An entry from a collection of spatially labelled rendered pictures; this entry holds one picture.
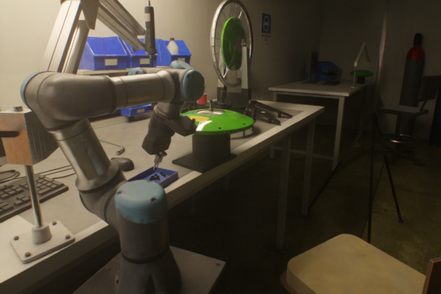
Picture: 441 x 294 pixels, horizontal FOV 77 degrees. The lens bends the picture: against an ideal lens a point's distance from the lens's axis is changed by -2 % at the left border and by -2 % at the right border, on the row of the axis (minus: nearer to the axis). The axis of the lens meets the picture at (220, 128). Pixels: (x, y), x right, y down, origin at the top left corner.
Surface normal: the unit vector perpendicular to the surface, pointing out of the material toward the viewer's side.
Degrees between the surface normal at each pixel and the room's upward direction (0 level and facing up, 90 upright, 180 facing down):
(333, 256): 0
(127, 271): 71
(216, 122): 21
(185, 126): 27
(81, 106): 102
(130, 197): 5
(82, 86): 57
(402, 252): 0
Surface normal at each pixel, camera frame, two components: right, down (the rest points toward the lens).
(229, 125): 0.18, -0.80
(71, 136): 0.40, 0.38
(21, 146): -0.11, 0.25
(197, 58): 0.83, 0.14
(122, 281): -0.56, -0.12
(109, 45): -0.57, 0.17
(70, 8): -0.10, -0.36
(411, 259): 0.00, -0.97
